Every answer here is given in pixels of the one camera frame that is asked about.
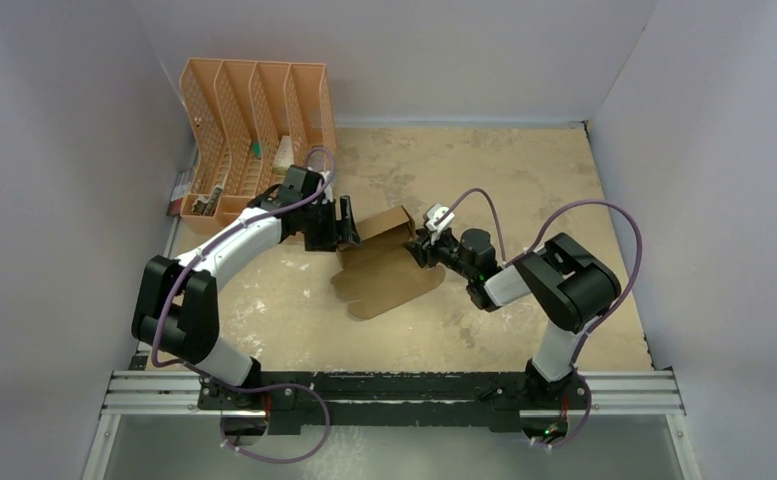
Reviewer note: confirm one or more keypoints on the black white patterned card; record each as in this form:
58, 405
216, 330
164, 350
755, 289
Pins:
205, 205

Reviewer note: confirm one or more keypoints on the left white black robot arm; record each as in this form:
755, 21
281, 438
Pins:
177, 309

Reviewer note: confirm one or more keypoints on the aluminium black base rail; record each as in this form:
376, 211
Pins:
498, 401

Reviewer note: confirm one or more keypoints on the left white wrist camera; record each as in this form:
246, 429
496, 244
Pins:
327, 181

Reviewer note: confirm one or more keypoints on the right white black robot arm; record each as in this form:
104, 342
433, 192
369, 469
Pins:
572, 287

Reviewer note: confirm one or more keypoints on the orange plastic file organizer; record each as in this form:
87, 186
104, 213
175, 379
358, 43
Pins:
242, 114

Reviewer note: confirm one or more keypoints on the white beige carton box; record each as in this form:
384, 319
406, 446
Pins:
284, 156

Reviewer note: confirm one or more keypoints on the pack of coloured markers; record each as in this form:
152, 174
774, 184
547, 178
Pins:
181, 188

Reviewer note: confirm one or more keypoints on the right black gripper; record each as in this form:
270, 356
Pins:
431, 247

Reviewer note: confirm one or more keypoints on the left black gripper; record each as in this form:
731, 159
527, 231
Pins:
326, 242

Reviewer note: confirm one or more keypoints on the brown cardboard box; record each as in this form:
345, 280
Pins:
379, 274

